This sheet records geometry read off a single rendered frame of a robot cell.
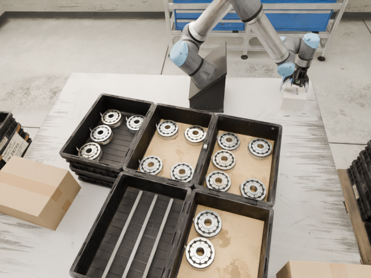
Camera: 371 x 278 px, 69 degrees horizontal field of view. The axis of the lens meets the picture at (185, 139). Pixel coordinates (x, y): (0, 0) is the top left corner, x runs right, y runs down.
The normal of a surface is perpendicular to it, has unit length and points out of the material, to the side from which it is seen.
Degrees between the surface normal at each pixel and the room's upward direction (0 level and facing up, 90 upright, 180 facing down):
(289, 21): 90
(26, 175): 0
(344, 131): 0
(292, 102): 90
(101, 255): 0
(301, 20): 90
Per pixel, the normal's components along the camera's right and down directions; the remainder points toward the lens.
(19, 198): -0.05, -0.62
